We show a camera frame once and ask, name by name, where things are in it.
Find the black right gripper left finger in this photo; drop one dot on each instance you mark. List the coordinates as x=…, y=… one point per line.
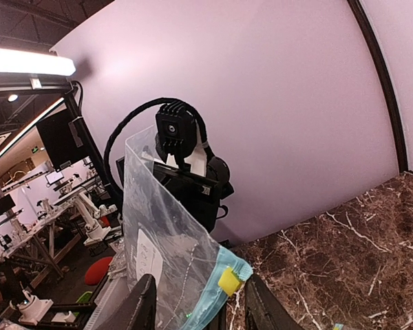
x=138, y=310

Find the small clear zip bag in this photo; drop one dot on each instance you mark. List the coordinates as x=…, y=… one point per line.
x=194, y=274

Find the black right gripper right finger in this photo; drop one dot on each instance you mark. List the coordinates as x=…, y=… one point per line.
x=262, y=310

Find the black corner frame post right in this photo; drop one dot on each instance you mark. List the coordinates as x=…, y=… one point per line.
x=385, y=80

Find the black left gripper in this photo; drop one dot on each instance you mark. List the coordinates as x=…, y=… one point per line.
x=192, y=192

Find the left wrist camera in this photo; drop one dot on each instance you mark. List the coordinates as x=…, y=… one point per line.
x=181, y=139

